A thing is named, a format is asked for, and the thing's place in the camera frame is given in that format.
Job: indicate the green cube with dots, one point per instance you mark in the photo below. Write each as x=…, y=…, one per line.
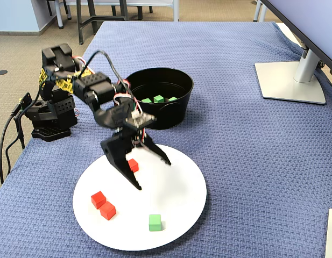
x=172, y=99
x=158, y=99
x=155, y=223
x=146, y=100

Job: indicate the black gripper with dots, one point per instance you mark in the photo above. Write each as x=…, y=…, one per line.
x=122, y=145

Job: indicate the dark furniture legs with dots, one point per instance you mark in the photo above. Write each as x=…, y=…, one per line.
x=140, y=13

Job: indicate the computer monitor screen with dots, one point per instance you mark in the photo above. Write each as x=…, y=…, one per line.
x=311, y=21

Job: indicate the black round floor outlet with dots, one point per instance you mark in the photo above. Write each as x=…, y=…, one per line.
x=1, y=72

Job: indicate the red cube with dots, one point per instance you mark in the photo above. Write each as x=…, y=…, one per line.
x=108, y=211
x=134, y=165
x=98, y=200

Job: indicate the dark grey table frame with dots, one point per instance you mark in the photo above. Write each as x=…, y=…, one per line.
x=80, y=27

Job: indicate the black wrist camera board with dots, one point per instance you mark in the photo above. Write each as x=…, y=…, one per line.
x=140, y=119

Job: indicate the silver monitor stand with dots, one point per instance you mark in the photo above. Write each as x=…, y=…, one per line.
x=289, y=86

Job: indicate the black metal bucket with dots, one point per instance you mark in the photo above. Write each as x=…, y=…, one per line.
x=165, y=118

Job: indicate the white round plate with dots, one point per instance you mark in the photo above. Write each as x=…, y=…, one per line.
x=168, y=204

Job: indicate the blue woven tablecloth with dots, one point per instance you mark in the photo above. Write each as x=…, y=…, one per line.
x=235, y=161

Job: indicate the black chair legs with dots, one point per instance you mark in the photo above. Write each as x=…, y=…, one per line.
x=68, y=12

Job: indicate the white furniture legs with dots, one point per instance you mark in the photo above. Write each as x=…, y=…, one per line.
x=256, y=12

